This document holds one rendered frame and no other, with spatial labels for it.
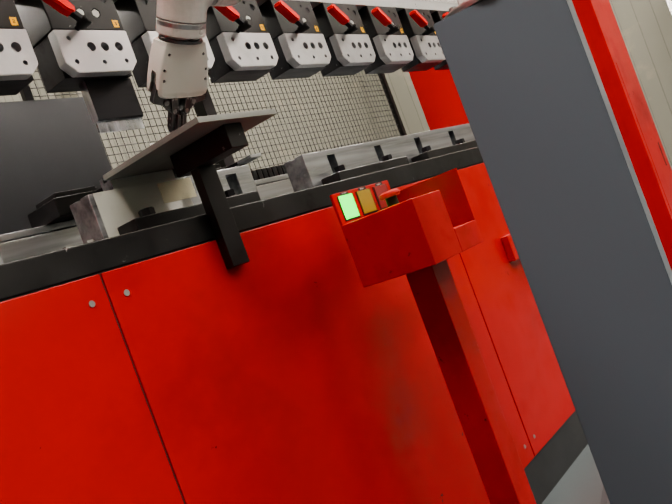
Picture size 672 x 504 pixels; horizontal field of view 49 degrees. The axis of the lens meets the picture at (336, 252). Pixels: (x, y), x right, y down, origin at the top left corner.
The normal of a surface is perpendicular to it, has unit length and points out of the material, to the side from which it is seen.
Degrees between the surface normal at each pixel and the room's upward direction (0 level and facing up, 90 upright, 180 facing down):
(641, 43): 90
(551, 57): 90
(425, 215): 90
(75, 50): 90
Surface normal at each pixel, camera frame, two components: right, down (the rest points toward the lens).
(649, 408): -0.39, 0.15
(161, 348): 0.73, -0.27
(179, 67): 0.61, 0.44
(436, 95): -0.59, 0.22
